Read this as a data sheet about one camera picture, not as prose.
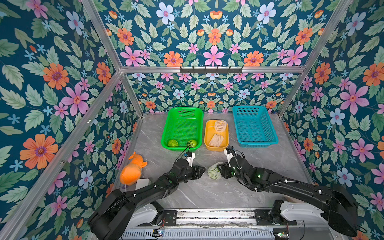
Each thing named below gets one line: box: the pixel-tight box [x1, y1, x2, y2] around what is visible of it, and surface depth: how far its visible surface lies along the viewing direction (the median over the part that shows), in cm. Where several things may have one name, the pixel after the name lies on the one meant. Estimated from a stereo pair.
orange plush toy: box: [120, 151, 148, 186], surface depth 83 cm
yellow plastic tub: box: [204, 119, 229, 152], surface depth 106 cm
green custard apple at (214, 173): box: [207, 165, 222, 181], surface depth 84 cm
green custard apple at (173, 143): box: [167, 139, 179, 147], surface depth 97 cm
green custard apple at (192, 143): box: [188, 139, 197, 148], surface depth 96 cm
